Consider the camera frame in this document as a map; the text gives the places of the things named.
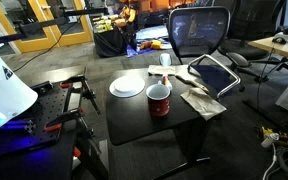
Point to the black office chair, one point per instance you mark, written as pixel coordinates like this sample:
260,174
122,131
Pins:
252,20

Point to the white power adapter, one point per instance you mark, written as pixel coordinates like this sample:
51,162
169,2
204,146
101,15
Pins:
269,140

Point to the black perforated mounting board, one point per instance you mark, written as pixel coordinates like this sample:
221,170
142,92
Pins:
26,131

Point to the crumpled beige napkin near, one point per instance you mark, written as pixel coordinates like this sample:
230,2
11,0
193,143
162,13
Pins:
204,104

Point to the crumpled beige napkin far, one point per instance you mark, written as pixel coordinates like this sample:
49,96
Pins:
161,70

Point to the black cloth covered table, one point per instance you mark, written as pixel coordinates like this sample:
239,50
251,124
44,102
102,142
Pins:
113,35

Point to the white plate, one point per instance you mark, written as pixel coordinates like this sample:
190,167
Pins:
127,86

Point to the glue stick bottle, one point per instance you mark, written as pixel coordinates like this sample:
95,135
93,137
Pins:
166,82

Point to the yellow door frame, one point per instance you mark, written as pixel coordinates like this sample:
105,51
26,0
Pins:
32,25

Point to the red enamel mug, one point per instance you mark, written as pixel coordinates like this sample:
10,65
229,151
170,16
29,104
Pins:
158,99

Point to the crumpled beige napkin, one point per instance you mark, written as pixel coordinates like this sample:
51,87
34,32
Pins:
161,70
204,104

